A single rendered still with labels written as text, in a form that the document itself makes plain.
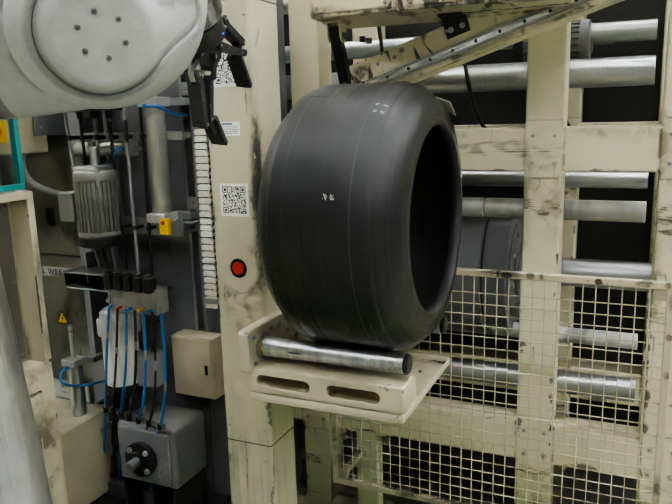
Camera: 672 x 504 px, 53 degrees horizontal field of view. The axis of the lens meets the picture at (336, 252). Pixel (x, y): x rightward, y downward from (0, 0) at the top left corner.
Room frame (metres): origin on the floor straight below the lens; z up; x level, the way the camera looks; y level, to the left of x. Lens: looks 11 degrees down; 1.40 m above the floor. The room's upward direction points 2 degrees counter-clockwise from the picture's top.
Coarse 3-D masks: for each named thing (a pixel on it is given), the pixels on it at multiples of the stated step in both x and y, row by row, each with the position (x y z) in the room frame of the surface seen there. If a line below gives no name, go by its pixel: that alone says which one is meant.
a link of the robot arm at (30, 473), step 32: (0, 288) 0.48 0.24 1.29; (0, 320) 0.47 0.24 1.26; (0, 352) 0.47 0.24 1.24; (0, 384) 0.46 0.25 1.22; (0, 416) 0.46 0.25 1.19; (32, 416) 0.50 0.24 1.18; (0, 448) 0.46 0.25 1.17; (32, 448) 0.49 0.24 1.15; (0, 480) 0.46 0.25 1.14; (32, 480) 0.48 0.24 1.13
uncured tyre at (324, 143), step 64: (320, 128) 1.31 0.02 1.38; (384, 128) 1.27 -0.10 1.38; (448, 128) 1.51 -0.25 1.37; (320, 192) 1.24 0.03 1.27; (384, 192) 1.21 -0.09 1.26; (448, 192) 1.68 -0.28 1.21; (320, 256) 1.23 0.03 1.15; (384, 256) 1.20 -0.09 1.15; (448, 256) 1.59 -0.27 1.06; (320, 320) 1.29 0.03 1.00; (384, 320) 1.24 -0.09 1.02
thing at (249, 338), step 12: (276, 312) 1.55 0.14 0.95; (252, 324) 1.46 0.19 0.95; (264, 324) 1.47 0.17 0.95; (276, 324) 1.52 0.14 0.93; (288, 324) 1.57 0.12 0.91; (240, 336) 1.41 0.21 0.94; (252, 336) 1.42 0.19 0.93; (276, 336) 1.51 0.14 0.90; (288, 336) 1.57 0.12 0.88; (300, 336) 1.62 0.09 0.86; (240, 348) 1.41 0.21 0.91; (252, 348) 1.42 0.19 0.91; (240, 360) 1.41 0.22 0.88; (252, 360) 1.41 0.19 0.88; (252, 372) 1.41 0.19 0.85
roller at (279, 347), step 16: (272, 336) 1.45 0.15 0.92; (272, 352) 1.42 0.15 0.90; (288, 352) 1.40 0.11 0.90; (304, 352) 1.39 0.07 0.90; (320, 352) 1.37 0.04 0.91; (336, 352) 1.36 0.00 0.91; (352, 352) 1.35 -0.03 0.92; (368, 352) 1.34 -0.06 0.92; (384, 352) 1.33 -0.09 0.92; (400, 352) 1.32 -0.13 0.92; (368, 368) 1.33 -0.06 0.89; (384, 368) 1.31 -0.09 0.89; (400, 368) 1.30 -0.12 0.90
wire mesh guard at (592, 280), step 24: (648, 288) 1.55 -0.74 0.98; (456, 312) 1.75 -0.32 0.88; (576, 312) 1.63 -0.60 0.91; (648, 312) 1.56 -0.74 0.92; (480, 336) 1.72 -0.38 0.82; (504, 360) 1.70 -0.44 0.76; (600, 360) 1.60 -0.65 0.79; (528, 408) 1.67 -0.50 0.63; (552, 408) 1.64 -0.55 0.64; (336, 432) 1.89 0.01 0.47; (528, 432) 1.67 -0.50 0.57; (552, 432) 1.64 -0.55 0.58; (576, 432) 1.62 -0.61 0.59; (624, 432) 1.57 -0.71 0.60; (336, 456) 1.89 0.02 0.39; (456, 456) 1.75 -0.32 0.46; (504, 456) 1.69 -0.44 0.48; (600, 456) 1.59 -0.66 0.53; (336, 480) 1.89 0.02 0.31; (360, 480) 1.88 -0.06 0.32; (504, 480) 1.69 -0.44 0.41; (528, 480) 1.67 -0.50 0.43; (624, 480) 1.57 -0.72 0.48; (648, 480) 1.55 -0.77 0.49
